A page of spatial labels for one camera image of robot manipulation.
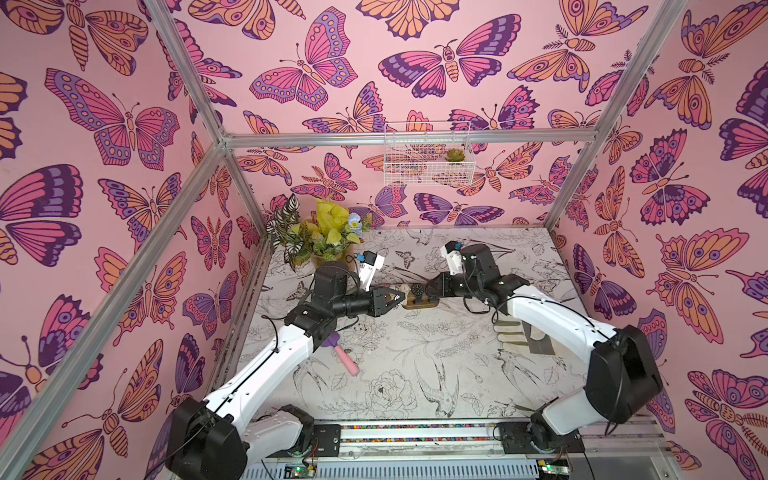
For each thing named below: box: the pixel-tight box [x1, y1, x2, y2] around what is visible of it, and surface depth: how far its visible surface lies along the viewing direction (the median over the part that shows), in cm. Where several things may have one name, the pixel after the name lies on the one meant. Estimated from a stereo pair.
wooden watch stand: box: [402, 291, 440, 310], surface depth 99 cm
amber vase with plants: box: [267, 194, 372, 270], surface depth 92 cm
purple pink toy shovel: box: [321, 331, 360, 377], surface depth 88 cm
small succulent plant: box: [444, 148, 466, 162], surface depth 95 cm
